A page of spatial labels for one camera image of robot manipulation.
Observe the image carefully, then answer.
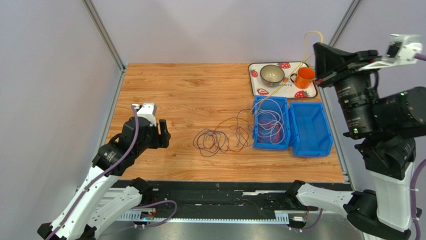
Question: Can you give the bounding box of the left blue plastic bin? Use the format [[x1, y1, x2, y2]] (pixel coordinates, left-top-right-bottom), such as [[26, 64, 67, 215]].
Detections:
[[251, 95, 291, 151]]

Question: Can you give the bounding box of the dark blue wire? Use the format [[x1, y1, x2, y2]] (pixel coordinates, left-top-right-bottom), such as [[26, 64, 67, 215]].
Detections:
[[192, 116, 255, 158]]

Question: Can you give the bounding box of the yellow wire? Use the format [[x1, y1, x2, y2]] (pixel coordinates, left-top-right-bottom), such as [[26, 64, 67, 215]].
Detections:
[[247, 30, 324, 116]]

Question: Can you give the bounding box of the right aluminium frame post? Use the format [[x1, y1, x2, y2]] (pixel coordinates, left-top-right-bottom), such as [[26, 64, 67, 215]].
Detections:
[[329, 0, 363, 47]]

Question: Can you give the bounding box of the white wire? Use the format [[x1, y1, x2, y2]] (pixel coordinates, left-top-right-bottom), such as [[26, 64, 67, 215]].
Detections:
[[254, 98, 287, 146]]

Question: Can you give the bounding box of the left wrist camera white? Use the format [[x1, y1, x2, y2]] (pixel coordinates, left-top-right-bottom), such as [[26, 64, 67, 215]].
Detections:
[[131, 102, 157, 126]]

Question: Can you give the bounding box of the left aluminium frame post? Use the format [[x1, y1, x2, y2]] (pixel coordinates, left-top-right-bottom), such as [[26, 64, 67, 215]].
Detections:
[[82, 0, 126, 73]]

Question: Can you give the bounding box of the blue plastic bin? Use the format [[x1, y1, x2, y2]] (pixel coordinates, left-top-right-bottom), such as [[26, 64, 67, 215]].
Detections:
[[288, 102, 333, 158], [251, 95, 291, 151]]

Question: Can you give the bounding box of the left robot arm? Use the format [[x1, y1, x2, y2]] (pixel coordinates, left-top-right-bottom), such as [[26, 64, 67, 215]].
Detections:
[[37, 116, 171, 240]]

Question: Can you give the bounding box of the dark red wire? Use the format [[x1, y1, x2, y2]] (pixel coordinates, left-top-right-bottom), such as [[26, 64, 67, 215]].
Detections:
[[255, 111, 284, 145]]

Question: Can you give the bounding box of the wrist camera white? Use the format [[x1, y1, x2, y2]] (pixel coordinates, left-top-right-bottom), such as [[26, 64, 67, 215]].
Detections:
[[131, 102, 157, 126], [357, 34, 426, 72]]

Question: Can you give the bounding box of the slotted cable duct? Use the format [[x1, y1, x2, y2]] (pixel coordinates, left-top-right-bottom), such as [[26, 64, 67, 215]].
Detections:
[[116, 210, 291, 225]]

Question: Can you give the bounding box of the ceramic bowl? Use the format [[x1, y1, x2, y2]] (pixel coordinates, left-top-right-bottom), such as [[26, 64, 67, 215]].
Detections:
[[260, 64, 285, 87]]

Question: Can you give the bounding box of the orange mug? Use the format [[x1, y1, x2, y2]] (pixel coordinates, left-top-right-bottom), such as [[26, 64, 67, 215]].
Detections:
[[290, 67, 316, 89]]

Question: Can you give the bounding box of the aluminium frame post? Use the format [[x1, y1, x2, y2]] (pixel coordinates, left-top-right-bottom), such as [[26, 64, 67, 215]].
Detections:
[[82, 0, 126, 73], [329, 0, 363, 47]]

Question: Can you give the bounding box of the strawberry print tray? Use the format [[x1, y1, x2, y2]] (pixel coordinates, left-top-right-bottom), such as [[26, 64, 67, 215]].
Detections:
[[248, 61, 319, 100]]

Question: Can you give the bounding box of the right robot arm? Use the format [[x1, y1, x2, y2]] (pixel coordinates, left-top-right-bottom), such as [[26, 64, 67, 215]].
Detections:
[[284, 41, 426, 240]]

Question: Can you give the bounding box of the orange wire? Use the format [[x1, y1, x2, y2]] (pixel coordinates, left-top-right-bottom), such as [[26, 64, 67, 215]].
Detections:
[[212, 108, 255, 153]]

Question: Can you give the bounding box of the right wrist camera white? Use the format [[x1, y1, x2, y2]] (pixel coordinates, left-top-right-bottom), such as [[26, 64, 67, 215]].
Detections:
[[357, 34, 426, 72]]

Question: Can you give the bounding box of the right blue plastic bin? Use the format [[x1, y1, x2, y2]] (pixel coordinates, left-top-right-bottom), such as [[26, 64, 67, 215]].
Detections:
[[288, 102, 333, 158]]

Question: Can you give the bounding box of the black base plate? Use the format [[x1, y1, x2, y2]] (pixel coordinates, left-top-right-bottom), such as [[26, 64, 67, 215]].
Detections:
[[109, 179, 347, 221]]

